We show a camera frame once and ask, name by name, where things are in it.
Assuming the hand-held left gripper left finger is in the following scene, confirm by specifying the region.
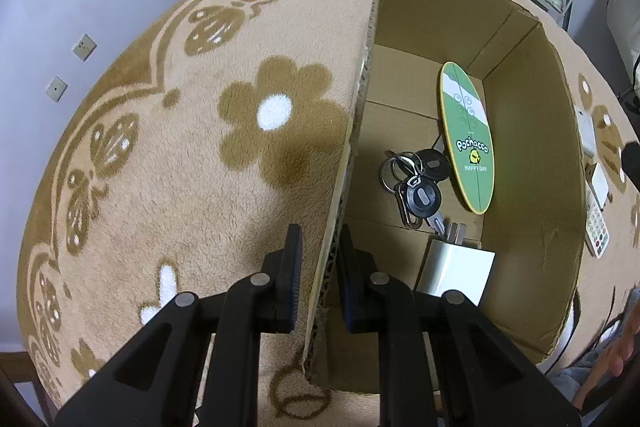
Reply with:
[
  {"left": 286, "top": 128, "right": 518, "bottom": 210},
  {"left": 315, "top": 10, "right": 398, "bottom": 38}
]
[{"left": 54, "top": 223, "right": 304, "bottom": 427}]

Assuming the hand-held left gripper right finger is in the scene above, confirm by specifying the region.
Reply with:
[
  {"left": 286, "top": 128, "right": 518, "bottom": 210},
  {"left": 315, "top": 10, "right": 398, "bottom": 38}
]
[{"left": 336, "top": 223, "right": 583, "bottom": 427}]

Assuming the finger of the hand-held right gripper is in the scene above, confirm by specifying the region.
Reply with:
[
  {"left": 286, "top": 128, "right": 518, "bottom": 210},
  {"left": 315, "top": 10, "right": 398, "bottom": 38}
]
[{"left": 621, "top": 146, "right": 640, "bottom": 180}]

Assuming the white square plug adapter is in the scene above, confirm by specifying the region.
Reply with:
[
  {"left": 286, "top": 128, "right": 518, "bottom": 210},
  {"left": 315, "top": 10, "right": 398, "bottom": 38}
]
[{"left": 585, "top": 163, "right": 610, "bottom": 208}]

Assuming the white rectangular device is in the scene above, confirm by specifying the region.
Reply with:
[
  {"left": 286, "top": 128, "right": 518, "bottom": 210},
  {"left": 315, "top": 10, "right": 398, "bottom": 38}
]
[{"left": 575, "top": 107, "right": 598, "bottom": 158}]

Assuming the white remote control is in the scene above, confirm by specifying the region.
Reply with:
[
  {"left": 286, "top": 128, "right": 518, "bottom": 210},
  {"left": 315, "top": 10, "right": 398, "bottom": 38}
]
[{"left": 585, "top": 199, "right": 612, "bottom": 258}]

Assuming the brown cardboard box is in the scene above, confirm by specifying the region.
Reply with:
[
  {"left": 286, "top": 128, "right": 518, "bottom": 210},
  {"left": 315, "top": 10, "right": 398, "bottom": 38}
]
[{"left": 299, "top": 0, "right": 588, "bottom": 395}]

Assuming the white wall charger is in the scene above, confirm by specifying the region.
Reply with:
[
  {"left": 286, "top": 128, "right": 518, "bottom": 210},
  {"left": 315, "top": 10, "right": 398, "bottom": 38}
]
[{"left": 414, "top": 221, "right": 497, "bottom": 308}]

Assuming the bunch of black keys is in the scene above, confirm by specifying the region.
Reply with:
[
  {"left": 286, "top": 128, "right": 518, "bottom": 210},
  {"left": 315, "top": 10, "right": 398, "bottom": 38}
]
[{"left": 380, "top": 134, "right": 453, "bottom": 239}]

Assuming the green oval cartoon plaque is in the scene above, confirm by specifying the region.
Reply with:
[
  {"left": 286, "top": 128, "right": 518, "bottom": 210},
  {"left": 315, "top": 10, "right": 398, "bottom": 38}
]
[{"left": 438, "top": 61, "right": 496, "bottom": 215}]

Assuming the beige floral rug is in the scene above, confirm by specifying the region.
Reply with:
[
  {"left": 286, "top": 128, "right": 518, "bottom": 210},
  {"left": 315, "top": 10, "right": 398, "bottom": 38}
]
[{"left": 15, "top": 0, "right": 640, "bottom": 427}]

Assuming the light blue fleece clothing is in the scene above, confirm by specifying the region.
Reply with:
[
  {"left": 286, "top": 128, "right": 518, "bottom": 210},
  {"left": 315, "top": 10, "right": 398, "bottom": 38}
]
[{"left": 550, "top": 287, "right": 640, "bottom": 413}]

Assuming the white wall socket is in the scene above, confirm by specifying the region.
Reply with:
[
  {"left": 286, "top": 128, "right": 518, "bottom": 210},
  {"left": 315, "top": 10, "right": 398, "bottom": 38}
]
[
  {"left": 71, "top": 34, "right": 97, "bottom": 62},
  {"left": 45, "top": 77, "right": 68, "bottom": 102}
]

